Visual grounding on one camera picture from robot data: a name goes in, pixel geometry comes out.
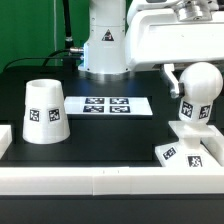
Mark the white front fence wall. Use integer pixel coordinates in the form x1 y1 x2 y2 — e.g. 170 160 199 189
0 167 224 196

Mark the white lamp base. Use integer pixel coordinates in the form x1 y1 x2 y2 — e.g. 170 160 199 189
155 121 221 168

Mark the white lamp shade cone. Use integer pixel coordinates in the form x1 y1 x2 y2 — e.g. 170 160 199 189
22 79 70 144

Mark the white left fence wall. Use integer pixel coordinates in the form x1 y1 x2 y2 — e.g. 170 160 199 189
0 125 12 159

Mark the white marker plate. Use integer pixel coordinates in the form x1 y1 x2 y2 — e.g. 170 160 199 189
64 96 153 116

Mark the black thick hose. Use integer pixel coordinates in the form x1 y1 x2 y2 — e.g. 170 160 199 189
62 0 75 51

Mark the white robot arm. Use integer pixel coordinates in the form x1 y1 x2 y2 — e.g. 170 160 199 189
79 0 224 98

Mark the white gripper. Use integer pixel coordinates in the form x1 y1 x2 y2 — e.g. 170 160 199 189
125 0 224 99

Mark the white lamp bulb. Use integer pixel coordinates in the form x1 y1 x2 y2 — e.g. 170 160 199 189
179 62 223 124

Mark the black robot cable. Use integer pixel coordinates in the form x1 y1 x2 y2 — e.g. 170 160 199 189
2 49 84 72

